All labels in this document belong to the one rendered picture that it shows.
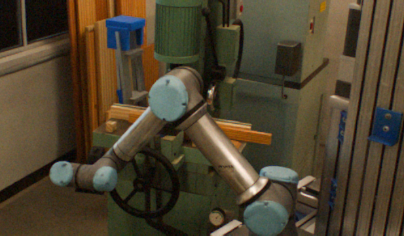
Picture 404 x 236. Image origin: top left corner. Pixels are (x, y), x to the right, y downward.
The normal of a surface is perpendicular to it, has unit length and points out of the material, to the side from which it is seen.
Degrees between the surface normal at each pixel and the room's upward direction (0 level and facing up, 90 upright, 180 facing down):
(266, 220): 95
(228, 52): 90
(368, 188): 90
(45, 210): 0
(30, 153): 90
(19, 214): 1
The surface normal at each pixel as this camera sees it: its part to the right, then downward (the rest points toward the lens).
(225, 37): -0.29, 0.32
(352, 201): -0.65, 0.23
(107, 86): 0.90, 0.14
